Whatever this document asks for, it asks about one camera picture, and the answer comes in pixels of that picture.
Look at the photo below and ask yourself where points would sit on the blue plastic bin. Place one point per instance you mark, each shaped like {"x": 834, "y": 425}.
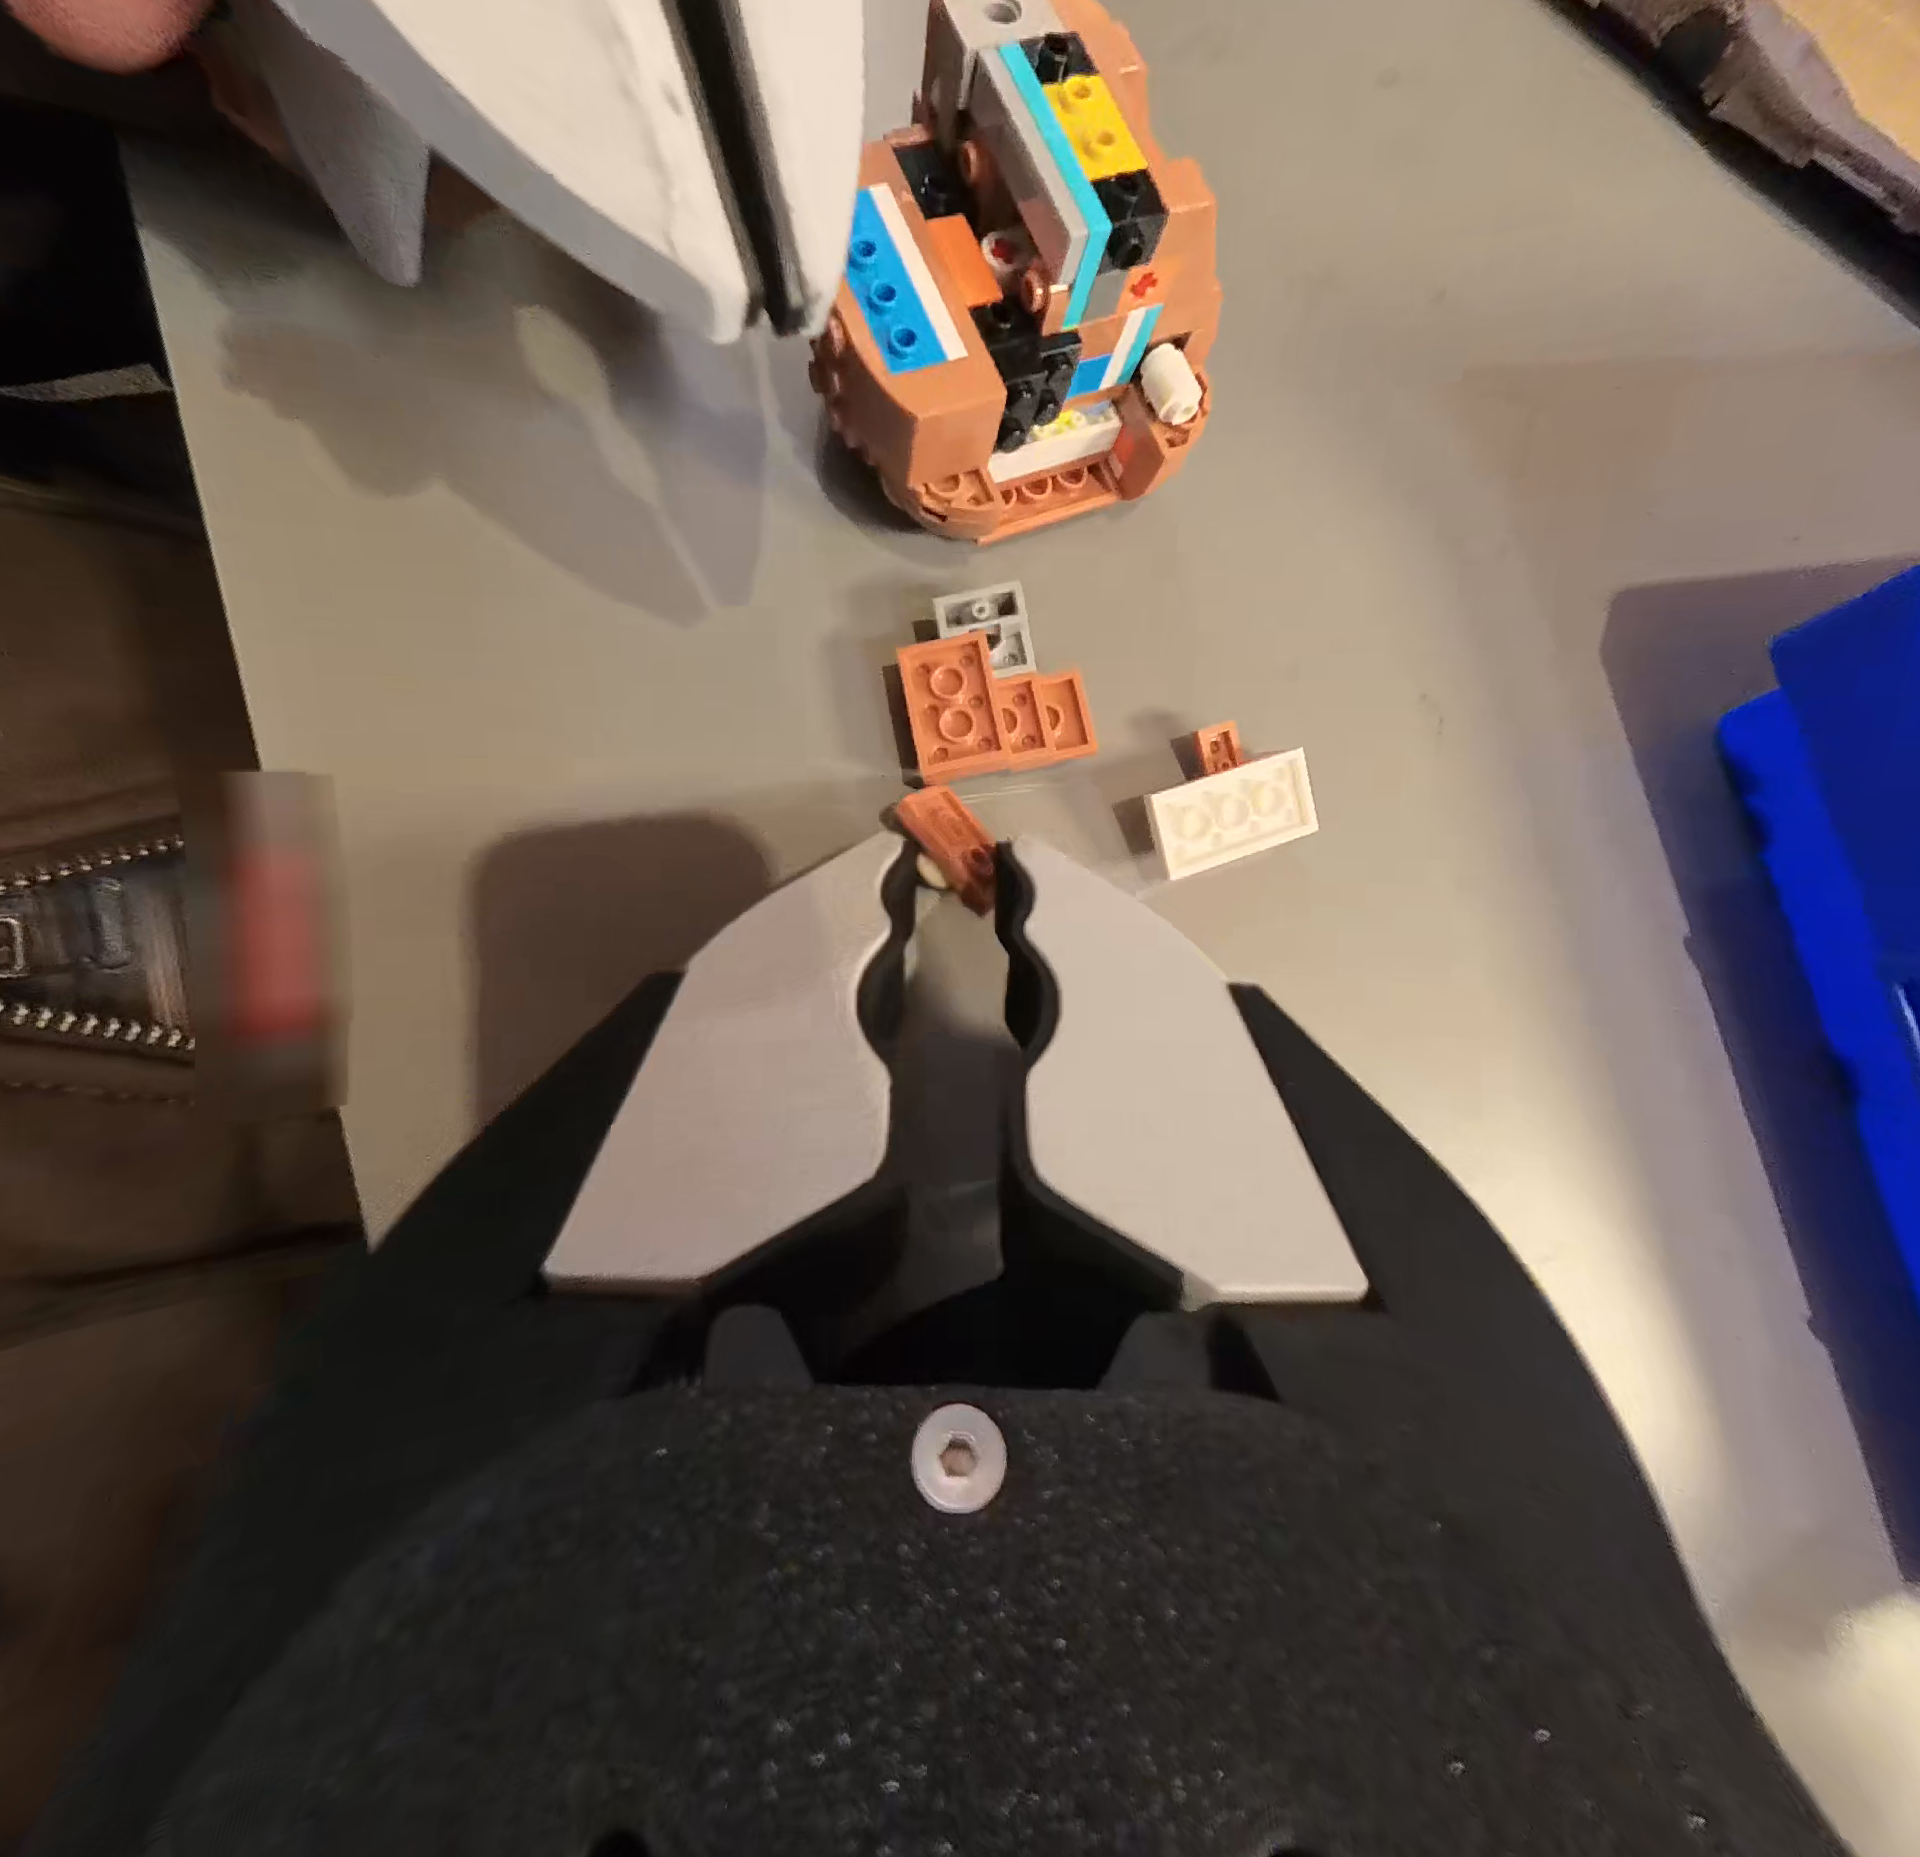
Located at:
{"x": 1828, "y": 867}

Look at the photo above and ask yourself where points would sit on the small brown brick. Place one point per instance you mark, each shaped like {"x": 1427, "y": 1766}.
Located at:
{"x": 1212, "y": 749}

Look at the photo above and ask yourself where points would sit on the brown brick assembly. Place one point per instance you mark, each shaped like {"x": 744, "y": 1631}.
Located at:
{"x": 991, "y": 702}

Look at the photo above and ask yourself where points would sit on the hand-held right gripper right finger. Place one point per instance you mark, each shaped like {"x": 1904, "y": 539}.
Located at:
{"x": 1185, "y": 1109}

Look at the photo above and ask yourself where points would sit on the small brown bracket piece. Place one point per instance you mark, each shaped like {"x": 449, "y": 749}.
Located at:
{"x": 945, "y": 838}

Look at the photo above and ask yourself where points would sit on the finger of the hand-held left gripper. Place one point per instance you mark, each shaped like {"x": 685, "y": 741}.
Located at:
{"x": 787, "y": 105}
{"x": 525, "y": 91}

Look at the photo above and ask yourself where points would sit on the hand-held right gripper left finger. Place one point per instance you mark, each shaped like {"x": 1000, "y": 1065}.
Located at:
{"x": 734, "y": 1109}

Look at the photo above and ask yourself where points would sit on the white brick plate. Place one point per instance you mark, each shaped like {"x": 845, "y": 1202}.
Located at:
{"x": 1233, "y": 816}

